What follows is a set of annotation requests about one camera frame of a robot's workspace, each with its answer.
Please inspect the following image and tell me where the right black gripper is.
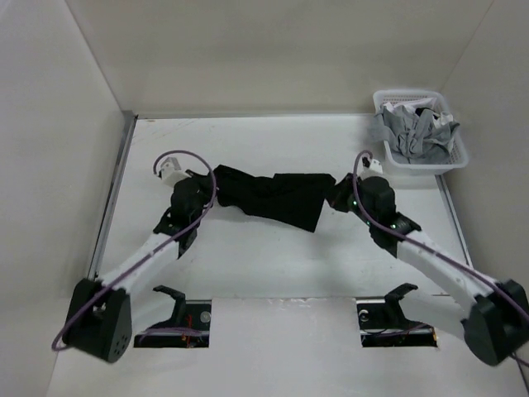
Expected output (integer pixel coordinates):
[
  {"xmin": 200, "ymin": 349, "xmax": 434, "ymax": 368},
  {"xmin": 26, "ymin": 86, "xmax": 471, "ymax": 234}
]
[{"xmin": 322, "ymin": 173, "xmax": 376, "ymax": 227}]

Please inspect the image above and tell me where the black tank top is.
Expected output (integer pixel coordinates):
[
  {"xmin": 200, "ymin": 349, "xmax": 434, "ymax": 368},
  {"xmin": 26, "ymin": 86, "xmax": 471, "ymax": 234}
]
[{"xmin": 214, "ymin": 165, "xmax": 336, "ymax": 232}]

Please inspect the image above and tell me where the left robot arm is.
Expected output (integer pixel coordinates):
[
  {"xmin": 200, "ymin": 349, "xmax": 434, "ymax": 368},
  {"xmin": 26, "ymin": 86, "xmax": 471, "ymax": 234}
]
[{"xmin": 52, "ymin": 171, "xmax": 217, "ymax": 363}]

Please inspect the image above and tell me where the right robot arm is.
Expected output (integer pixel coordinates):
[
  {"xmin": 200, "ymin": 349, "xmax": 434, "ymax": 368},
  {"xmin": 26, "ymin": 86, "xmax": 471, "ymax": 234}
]
[{"xmin": 326, "ymin": 174, "xmax": 528, "ymax": 366}]

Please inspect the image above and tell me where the grey tank top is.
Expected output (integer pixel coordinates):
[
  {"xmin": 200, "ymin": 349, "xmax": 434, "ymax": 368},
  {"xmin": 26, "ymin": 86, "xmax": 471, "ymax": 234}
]
[{"xmin": 368, "ymin": 108, "xmax": 460, "ymax": 165}]

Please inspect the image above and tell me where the white tank top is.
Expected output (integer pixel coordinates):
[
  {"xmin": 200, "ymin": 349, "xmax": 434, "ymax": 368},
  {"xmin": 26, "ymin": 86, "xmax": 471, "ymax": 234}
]
[{"xmin": 382, "ymin": 97, "xmax": 455, "ymax": 128}]

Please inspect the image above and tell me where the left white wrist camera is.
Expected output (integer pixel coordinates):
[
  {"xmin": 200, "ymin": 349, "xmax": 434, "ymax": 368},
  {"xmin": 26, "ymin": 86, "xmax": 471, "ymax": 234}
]
[{"xmin": 159, "ymin": 156, "xmax": 189, "ymax": 188}]

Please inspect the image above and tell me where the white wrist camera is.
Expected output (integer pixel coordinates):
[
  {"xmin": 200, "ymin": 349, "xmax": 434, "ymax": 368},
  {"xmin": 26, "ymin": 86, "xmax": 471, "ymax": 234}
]
[
  {"xmin": 360, "ymin": 156, "xmax": 384, "ymax": 178},
  {"xmin": 159, "ymin": 156, "xmax": 189, "ymax": 188}
]

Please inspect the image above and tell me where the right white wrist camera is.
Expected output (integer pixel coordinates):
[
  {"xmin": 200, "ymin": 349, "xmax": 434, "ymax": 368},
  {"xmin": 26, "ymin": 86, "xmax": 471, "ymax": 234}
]
[{"xmin": 360, "ymin": 156, "xmax": 384, "ymax": 178}]

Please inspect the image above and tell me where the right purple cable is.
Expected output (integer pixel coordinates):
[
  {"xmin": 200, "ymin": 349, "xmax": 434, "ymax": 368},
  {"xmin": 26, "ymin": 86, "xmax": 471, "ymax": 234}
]
[{"xmin": 351, "ymin": 149, "xmax": 529, "ymax": 369}]

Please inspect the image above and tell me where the purple cable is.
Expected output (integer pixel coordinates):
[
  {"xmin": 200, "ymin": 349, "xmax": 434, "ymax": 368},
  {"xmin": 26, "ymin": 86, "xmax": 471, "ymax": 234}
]
[
  {"xmin": 351, "ymin": 149, "xmax": 529, "ymax": 369},
  {"xmin": 50, "ymin": 149, "xmax": 219, "ymax": 352}
]

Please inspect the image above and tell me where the left metal table rail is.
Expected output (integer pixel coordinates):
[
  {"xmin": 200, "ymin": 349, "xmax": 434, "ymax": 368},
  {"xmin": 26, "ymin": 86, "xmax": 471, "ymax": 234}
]
[{"xmin": 87, "ymin": 110, "xmax": 138, "ymax": 280}]

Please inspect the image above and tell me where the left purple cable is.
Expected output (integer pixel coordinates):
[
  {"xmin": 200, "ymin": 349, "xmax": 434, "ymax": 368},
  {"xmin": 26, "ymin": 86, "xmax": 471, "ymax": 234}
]
[{"xmin": 50, "ymin": 149, "xmax": 219, "ymax": 352}]

